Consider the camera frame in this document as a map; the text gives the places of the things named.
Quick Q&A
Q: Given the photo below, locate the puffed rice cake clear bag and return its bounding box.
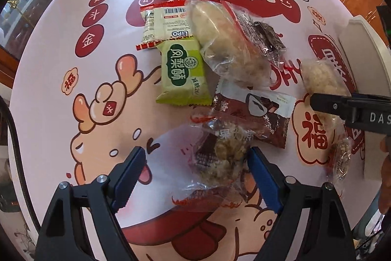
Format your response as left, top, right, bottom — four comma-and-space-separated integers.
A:
299, 59, 352, 130

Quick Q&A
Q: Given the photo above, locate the white red-edged cracker packet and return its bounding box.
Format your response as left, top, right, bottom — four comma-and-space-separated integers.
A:
136, 1, 188, 51

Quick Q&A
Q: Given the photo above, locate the nut cluster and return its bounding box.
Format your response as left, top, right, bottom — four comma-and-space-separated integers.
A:
325, 134, 352, 182
173, 106, 252, 211

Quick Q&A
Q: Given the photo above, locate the small dark brown packet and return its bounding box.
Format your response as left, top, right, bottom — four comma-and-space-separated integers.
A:
250, 21, 288, 58

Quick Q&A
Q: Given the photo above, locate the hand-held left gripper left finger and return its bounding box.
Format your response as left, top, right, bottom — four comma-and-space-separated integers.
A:
35, 146, 145, 261

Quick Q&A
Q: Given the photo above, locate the brown chocolate snack packet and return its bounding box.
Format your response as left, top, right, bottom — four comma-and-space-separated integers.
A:
212, 85, 297, 149

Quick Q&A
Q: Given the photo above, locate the person's right hand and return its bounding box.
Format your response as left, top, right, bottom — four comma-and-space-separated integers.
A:
380, 136, 391, 155

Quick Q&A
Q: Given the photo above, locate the white plastic bin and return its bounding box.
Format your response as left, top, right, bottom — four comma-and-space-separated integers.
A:
338, 16, 391, 180

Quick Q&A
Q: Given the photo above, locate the bread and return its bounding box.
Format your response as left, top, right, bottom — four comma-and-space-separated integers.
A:
186, 0, 272, 87

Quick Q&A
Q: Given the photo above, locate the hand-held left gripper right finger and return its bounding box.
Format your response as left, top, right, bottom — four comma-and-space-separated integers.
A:
247, 146, 356, 261

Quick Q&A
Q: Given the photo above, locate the glass door with small ornament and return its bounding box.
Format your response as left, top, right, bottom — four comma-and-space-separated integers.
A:
0, 0, 71, 66

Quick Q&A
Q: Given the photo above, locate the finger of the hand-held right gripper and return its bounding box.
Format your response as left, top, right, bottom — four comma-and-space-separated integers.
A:
310, 92, 355, 125

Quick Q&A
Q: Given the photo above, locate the green pastry packet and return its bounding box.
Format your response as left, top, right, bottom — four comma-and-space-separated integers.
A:
156, 38, 213, 107

